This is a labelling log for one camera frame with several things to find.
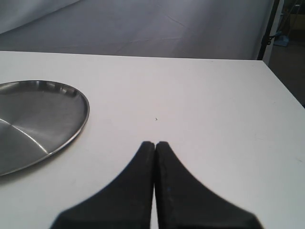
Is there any grey backdrop cloth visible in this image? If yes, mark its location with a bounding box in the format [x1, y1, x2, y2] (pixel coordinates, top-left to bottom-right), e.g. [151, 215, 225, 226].
[0, 0, 273, 60]

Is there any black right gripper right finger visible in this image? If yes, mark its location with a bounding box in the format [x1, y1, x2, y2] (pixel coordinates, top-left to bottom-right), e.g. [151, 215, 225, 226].
[154, 142, 262, 229]

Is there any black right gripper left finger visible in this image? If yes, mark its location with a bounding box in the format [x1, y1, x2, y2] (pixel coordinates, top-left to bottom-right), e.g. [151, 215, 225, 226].
[52, 141, 155, 229]

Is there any black stand pole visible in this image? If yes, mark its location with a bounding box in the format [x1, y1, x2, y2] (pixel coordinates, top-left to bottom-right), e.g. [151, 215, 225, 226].
[257, 0, 280, 61]

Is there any round stainless steel plate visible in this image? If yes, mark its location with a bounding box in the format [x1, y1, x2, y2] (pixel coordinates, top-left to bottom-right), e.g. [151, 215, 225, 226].
[0, 80, 90, 176]

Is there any dark blue cloth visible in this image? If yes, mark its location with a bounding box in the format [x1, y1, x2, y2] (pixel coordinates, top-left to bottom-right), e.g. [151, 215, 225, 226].
[274, 35, 289, 47]

